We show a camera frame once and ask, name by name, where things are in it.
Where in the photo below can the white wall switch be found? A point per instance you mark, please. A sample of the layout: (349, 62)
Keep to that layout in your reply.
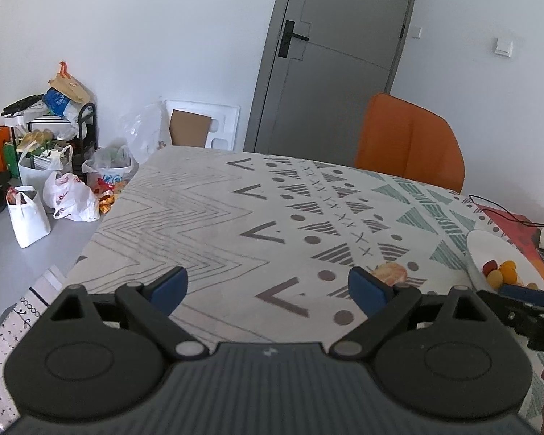
(504, 47)

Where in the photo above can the white tote bag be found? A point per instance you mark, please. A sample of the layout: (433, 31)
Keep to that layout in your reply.
(29, 220)

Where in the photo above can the white plastic bag red print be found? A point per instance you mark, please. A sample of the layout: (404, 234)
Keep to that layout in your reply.
(70, 198)

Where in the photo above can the patterned white tablecloth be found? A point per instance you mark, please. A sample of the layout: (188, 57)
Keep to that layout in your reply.
(268, 241)

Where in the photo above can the peeled pomelo segment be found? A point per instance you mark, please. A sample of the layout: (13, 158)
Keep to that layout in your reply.
(390, 273)

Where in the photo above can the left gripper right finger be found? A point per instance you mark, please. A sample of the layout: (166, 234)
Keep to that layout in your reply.
(389, 311)

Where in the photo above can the clear plastic bag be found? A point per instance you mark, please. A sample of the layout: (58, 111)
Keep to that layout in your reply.
(146, 131)

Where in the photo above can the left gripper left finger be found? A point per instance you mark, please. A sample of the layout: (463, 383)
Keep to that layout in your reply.
(148, 309)

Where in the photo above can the brown cardboard box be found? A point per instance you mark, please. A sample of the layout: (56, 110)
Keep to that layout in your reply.
(189, 129)

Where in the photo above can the blue white bag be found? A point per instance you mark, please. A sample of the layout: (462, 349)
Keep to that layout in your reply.
(60, 105)

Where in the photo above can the black door handle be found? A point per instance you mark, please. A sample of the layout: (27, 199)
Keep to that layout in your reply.
(286, 38)

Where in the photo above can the small red fruit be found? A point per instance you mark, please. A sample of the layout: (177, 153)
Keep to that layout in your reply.
(489, 266)

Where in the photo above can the white foam board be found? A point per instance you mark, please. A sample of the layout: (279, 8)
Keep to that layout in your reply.
(225, 119)

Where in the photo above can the white round plate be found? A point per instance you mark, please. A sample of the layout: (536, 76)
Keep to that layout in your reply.
(483, 247)

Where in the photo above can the grey door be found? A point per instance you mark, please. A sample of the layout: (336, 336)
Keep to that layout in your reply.
(312, 103)

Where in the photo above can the orange chair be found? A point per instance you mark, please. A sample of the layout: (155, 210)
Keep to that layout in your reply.
(404, 140)

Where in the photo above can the large orange front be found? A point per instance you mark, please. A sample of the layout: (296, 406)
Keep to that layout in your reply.
(509, 275)

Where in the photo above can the small orange kumquat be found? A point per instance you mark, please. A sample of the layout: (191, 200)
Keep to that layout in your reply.
(508, 264)

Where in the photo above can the brown paper bag orange handle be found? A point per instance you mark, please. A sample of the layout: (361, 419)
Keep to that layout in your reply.
(66, 84)

